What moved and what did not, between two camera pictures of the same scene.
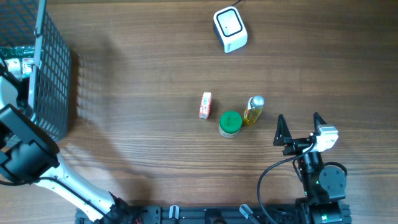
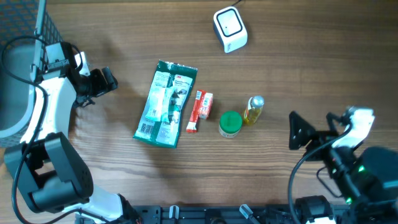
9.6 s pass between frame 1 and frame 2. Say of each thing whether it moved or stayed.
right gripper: moved
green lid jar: stayed
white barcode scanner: stayed
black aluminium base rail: stayed
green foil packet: moved
